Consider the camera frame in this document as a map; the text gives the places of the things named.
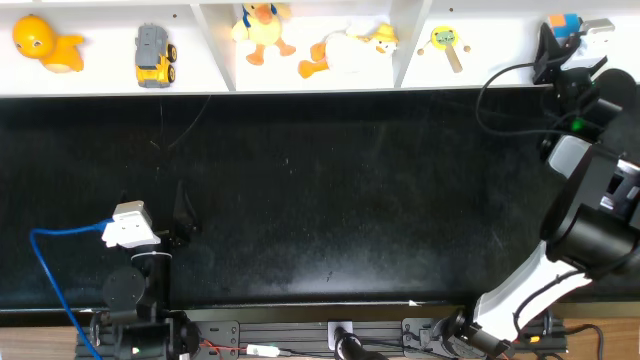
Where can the yellow rattle drum toy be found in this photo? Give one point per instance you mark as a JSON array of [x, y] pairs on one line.
[[445, 39]]

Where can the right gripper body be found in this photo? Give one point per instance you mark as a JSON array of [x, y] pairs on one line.
[[575, 87]]

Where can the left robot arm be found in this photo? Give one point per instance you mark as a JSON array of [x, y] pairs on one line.
[[125, 290]]

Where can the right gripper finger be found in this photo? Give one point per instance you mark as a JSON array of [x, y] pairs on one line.
[[547, 57]]

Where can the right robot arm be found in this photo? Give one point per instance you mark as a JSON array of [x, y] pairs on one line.
[[590, 230]]

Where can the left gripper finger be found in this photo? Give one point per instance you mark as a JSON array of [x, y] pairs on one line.
[[184, 217]]

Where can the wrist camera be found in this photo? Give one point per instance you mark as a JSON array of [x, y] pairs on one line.
[[131, 227], [592, 42]]

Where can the grey and yellow toy truck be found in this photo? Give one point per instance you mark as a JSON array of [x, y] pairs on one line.
[[152, 55]]

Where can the mounting rail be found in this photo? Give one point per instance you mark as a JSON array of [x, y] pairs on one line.
[[290, 337]]

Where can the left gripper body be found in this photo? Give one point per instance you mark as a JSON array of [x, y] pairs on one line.
[[165, 237]]

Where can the yellow rubber duck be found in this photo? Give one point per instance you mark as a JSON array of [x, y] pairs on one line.
[[47, 47]]

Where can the white shelf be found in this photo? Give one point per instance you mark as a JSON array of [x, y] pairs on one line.
[[200, 80]]

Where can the many-coloured puzzle cube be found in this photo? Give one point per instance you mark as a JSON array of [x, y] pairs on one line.
[[562, 25]]

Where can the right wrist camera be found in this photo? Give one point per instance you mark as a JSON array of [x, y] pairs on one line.
[[592, 42]]

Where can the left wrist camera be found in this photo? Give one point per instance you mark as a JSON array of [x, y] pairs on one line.
[[131, 227]]

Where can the white plush duck yellow hat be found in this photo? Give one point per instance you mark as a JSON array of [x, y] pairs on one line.
[[350, 52]]

